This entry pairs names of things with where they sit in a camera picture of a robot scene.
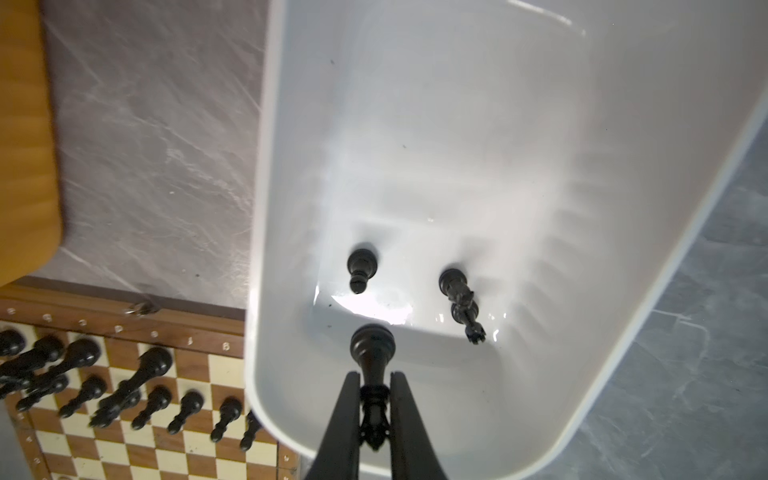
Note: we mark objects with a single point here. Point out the yellow plastic tray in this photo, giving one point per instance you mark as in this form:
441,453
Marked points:
31,217

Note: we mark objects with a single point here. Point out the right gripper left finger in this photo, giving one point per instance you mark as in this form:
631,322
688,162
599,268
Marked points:
338,454

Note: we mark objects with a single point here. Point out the black queen in tray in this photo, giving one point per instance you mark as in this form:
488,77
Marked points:
464,309

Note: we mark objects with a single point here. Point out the white plastic tray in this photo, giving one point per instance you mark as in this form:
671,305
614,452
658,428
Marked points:
562,154

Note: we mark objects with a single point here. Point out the black pawn in tray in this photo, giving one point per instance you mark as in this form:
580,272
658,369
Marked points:
362,265

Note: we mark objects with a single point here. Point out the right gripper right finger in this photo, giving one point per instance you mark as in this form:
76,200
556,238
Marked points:
412,454

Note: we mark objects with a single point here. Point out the wooden chess board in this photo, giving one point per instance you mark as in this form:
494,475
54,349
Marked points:
193,422

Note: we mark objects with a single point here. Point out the black chess piece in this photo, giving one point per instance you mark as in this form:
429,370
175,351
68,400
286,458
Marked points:
372,348

